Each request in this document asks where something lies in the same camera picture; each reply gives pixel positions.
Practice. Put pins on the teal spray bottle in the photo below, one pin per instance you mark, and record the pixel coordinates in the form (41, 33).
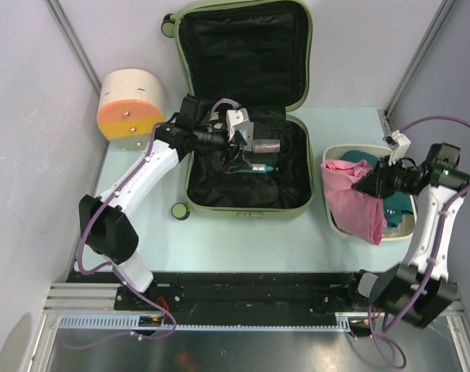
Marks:
(253, 169)

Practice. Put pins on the light blue table mat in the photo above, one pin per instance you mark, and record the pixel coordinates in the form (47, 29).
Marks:
(217, 244)

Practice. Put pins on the white cloth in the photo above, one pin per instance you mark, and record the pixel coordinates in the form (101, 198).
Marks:
(246, 130)

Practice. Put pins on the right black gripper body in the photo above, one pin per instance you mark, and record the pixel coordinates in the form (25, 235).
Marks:
(395, 177)

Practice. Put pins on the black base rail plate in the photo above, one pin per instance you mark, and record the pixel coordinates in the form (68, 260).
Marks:
(303, 300)

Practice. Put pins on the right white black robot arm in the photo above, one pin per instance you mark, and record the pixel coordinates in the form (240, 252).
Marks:
(425, 232)

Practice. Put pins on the pink cloth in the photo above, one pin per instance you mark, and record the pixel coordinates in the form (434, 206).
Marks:
(354, 212)

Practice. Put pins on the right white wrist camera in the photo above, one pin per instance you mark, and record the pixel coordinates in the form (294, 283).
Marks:
(398, 143)

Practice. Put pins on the grey slotted cable duct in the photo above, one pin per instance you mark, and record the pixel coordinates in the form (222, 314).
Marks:
(146, 323)

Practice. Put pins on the dark teal cloth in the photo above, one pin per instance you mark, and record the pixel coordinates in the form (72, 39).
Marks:
(395, 206)

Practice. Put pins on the green hard shell suitcase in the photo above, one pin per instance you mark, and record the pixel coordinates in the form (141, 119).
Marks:
(246, 64)

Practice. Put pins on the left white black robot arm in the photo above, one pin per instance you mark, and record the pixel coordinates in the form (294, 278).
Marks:
(108, 238)

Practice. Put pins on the white plastic tray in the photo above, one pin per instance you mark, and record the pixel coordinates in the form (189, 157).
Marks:
(405, 229)

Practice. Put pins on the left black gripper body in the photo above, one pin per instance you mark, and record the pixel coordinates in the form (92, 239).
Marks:
(229, 158)

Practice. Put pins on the round cream drawer cabinet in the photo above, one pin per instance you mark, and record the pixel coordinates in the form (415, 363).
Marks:
(131, 103)

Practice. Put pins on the small clear pink-brown jar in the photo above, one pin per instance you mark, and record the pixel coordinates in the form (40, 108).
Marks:
(266, 146)

